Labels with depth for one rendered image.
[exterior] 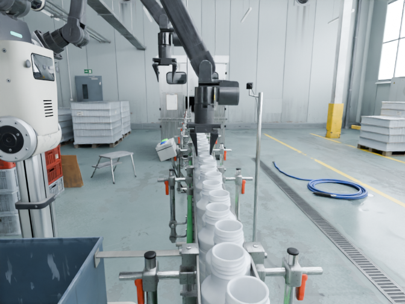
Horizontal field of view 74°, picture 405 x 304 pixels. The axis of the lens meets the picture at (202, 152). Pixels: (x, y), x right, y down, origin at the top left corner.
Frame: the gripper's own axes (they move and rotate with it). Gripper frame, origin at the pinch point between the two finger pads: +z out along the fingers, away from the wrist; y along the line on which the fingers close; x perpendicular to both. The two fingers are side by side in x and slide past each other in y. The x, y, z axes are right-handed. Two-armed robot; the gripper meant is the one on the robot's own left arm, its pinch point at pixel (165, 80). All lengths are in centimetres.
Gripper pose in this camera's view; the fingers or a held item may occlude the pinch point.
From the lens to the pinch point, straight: 124.9
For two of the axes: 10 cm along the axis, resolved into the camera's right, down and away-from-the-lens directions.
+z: 0.0, 9.8, 2.0
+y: -10.0, 0.0, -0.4
